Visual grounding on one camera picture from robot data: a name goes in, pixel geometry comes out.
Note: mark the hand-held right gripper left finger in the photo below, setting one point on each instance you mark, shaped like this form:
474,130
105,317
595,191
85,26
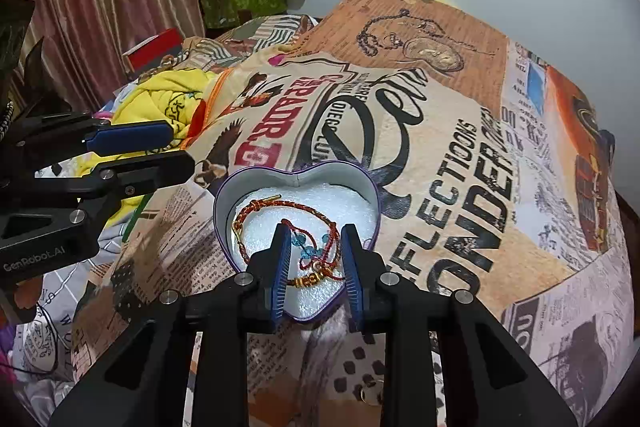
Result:
281,267

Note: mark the printed blanket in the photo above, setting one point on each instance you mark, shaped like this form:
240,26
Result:
450,207

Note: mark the red box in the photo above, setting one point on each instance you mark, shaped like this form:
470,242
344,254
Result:
155,47

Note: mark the yellow cloth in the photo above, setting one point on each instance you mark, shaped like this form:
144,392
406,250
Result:
150,97

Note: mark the black chair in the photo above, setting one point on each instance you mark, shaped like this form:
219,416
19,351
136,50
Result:
15,47

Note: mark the green patterned cloth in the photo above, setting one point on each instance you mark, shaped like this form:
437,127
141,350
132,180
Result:
240,2

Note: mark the purple heart-shaped tin box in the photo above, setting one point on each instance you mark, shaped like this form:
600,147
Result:
320,172

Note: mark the white foam pad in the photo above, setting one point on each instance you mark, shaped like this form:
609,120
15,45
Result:
330,207

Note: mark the white printed bedsheet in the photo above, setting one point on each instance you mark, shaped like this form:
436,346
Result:
50,347

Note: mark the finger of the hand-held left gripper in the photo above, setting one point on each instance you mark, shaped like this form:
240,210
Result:
145,174
130,137

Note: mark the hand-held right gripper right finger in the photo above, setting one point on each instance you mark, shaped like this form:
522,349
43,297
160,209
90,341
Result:
351,272

